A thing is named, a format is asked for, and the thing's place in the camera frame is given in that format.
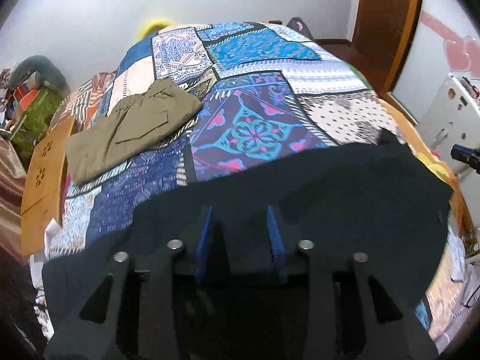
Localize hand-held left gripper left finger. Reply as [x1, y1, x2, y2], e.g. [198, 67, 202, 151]
[43, 206, 230, 360]

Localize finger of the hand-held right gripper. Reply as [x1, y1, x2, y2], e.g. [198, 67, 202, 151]
[451, 143, 480, 174]

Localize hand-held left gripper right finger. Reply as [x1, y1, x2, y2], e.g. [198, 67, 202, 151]
[258, 205, 439, 360]

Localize black pants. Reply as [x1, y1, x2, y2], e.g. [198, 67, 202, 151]
[41, 129, 455, 346]

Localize olive green pants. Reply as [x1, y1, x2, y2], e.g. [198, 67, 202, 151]
[64, 77, 203, 187]

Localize patchwork bedspread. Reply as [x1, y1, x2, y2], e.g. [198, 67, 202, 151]
[34, 22, 466, 346]

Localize brown cardboard lap desk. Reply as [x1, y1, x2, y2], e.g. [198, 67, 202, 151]
[20, 114, 78, 258]

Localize orange striped patchwork cloth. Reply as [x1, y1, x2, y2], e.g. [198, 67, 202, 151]
[49, 70, 118, 129]

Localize dark bag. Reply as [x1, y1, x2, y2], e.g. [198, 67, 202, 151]
[286, 17, 316, 42]

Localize green patterned box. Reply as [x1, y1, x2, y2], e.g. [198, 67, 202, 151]
[9, 89, 63, 158]

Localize yellow pillow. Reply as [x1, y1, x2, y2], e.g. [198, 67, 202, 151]
[136, 17, 175, 40]

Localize grey neck pillow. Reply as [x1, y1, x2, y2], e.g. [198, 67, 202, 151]
[8, 55, 71, 93]

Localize pink bow wall decal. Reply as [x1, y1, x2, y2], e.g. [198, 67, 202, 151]
[421, 10, 480, 74]

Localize wooden door frame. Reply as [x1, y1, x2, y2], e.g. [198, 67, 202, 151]
[314, 0, 427, 125]

